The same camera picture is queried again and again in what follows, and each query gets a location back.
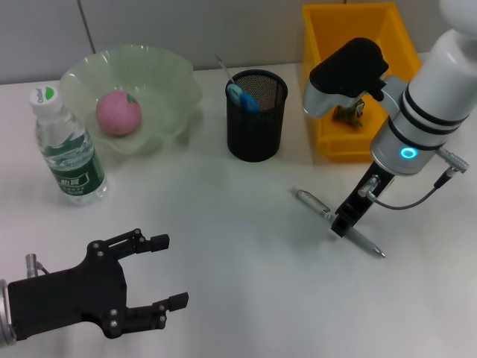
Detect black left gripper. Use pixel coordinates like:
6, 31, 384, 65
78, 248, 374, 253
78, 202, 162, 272
7, 227, 190, 339

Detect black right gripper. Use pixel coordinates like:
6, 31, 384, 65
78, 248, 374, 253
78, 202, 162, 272
330, 162, 397, 239

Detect grey mechanical pen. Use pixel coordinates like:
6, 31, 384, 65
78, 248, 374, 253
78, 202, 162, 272
295, 189, 387, 259

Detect green plastic wrapper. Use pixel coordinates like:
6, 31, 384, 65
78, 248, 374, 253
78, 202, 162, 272
332, 98, 365, 130

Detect clear green-label water bottle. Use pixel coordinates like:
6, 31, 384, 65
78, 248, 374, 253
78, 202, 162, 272
28, 84, 110, 207

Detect blue capped scissors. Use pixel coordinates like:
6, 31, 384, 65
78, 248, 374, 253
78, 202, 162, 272
226, 83, 261, 113

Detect pink toy peach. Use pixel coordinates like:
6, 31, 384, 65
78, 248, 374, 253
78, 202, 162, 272
95, 89, 142, 138

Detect clear plastic ruler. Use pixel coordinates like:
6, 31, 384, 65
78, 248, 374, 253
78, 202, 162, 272
214, 54, 236, 86

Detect black mesh pen holder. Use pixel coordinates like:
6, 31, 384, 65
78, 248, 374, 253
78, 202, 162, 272
225, 69, 288, 163

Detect pale green wavy fruit bowl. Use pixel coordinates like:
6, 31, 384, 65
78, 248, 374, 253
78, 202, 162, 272
59, 43, 204, 156

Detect yellow plastic bin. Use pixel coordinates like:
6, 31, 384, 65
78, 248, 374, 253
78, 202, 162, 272
301, 2, 424, 164

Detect right arm wrist cable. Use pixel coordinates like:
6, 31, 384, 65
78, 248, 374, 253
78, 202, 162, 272
358, 147, 470, 210

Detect arm wrist cable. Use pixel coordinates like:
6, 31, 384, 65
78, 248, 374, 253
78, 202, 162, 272
24, 253, 51, 279
358, 147, 470, 210

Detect left arm wrist cable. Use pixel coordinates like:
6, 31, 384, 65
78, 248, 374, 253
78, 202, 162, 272
24, 253, 51, 279

